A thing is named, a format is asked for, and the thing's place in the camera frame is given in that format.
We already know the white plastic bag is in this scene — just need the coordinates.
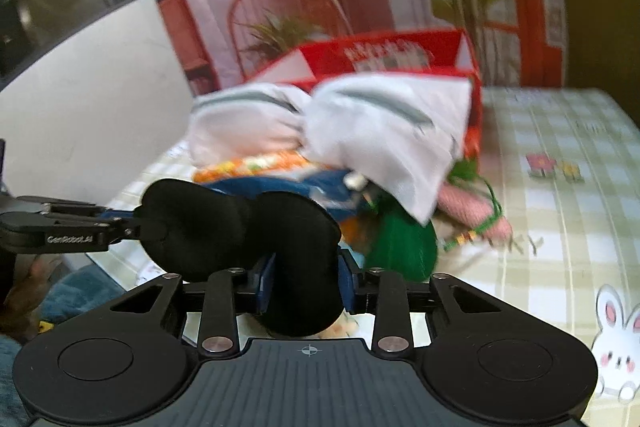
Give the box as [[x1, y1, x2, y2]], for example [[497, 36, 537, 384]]
[[187, 74, 473, 228]]

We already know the green checkered bunny tablecloth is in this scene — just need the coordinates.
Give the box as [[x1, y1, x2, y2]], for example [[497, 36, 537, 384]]
[[85, 84, 640, 427]]

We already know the green beaded string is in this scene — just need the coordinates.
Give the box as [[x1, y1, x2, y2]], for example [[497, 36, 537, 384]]
[[440, 187, 503, 254]]

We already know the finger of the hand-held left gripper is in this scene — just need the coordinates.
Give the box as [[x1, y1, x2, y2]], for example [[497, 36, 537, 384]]
[[0, 211, 143, 254], [14, 195, 126, 220]]

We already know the green knitted item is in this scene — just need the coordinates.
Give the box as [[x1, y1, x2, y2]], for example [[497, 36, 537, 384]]
[[367, 157, 496, 283]]

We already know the red cardboard box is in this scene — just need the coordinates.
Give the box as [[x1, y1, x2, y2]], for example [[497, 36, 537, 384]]
[[245, 28, 485, 172]]

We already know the orange snack packet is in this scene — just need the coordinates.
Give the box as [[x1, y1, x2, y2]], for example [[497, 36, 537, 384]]
[[192, 152, 321, 185]]

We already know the blue and white packet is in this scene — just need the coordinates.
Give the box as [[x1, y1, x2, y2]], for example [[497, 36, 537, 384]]
[[207, 169, 373, 258]]

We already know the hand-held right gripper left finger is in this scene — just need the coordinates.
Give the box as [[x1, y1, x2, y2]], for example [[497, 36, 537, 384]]
[[107, 252, 278, 355]]

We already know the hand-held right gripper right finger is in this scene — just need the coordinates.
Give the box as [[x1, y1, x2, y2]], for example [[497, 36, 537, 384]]
[[336, 252, 496, 355]]

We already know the blue fluffy cloth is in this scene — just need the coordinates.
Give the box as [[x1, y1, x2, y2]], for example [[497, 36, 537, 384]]
[[0, 264, 128, 427]]

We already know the pink knitted cloth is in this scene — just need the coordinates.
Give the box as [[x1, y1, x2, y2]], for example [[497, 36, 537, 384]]
[[437, 184, 513, 240]]

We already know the black eye mask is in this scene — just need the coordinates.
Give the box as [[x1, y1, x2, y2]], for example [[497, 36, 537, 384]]
[[135, 178, 346, 338]]

